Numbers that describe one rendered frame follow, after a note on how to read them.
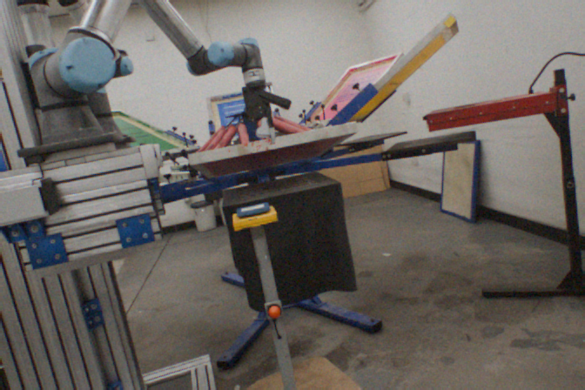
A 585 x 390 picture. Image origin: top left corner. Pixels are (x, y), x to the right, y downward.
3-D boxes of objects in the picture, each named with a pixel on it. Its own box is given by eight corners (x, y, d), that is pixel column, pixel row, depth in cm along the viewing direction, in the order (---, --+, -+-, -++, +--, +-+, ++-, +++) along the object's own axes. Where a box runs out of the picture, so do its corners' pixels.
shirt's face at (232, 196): (339, 183, 164) (339, 182, 164) (223, 208, 159) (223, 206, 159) (315, 171, 211) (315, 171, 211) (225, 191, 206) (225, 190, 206)
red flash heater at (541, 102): (549, 109, 246) (547, 87, 244) (565, 113, 204) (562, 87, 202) (434, 127, 270) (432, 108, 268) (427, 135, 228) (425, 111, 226)
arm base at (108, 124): (77, 145, 158) (70, 117, 157) (84, 145, 173) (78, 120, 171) (121, 137, 162) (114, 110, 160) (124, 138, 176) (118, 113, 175)
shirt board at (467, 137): (477, 144, 261) (475, 130, 259) (478, 153, 224) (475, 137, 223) (273, 172, 314) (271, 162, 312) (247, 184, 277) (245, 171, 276)
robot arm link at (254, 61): (229, 43, 151) (247, 46, 157) (235, 75, 151) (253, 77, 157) (244, 34, 145) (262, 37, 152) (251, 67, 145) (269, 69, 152)
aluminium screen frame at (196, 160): (358, 132, 153) (356, 121, 153) (190, 165, 147) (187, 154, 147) (319, 156, 231) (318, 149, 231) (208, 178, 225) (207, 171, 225)
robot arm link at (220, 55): (201, 70, 145) (227, 72, 153) (224, 62, 138) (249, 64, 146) (198, 45, 144) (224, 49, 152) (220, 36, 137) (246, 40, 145)
